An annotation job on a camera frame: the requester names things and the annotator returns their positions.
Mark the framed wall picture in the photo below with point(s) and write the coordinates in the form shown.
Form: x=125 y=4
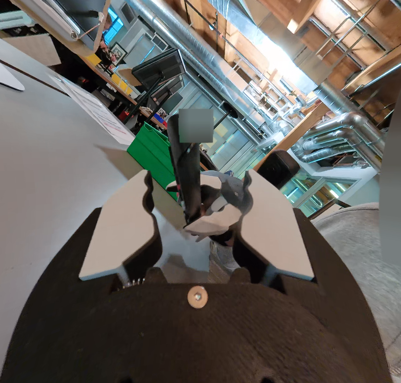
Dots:
x=119 y=50

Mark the white printed paper sheet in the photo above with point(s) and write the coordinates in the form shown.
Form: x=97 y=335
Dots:
x=94 y=107

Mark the black floor lamp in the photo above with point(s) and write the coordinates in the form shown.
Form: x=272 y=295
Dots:
x=229 y=110

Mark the black monitor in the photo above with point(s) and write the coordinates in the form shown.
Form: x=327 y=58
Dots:
x=159 y=66

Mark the silver pipe bundle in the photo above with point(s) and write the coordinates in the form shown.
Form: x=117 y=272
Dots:
x=338 y=138

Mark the silver ventilation duct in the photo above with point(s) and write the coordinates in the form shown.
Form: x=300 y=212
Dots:
x=231 y=10

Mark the yellow storage bin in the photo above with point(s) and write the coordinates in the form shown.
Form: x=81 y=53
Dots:
x=122 y=84
x=93 y=59

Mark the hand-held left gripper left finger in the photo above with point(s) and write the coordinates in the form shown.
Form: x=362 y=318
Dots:
x=122 y=226

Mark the silver spiral pipe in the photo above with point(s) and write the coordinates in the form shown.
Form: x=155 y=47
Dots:
x=188 y=44

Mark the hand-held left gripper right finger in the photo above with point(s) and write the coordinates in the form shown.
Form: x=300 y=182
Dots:
x=275 y=229

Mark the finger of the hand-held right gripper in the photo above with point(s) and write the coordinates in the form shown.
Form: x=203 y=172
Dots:
x=211 y=181
x=216 y=221

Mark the grey knit shoe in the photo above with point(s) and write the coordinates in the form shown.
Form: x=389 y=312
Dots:
x=224 y=256

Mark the green storage bin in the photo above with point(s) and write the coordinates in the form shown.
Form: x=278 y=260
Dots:
x=147 y=157

